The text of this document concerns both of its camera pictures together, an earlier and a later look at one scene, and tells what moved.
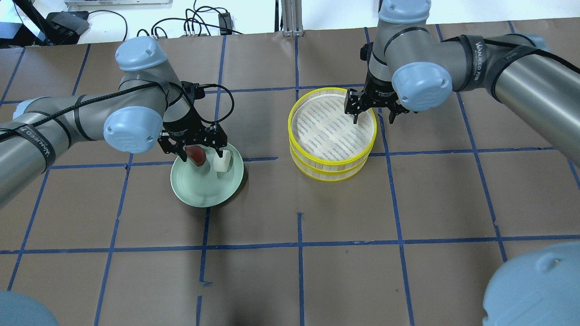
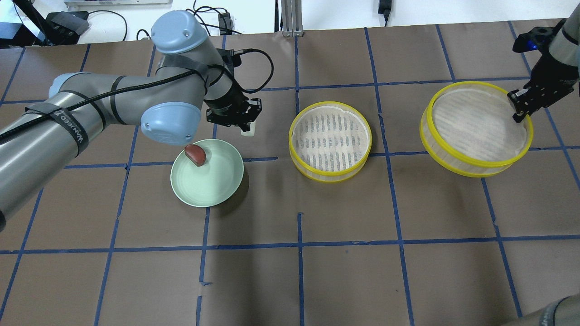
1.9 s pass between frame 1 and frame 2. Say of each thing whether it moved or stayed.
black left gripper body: moved
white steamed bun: moved
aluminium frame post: stayed
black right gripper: moved
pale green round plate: stayed
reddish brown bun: stayed
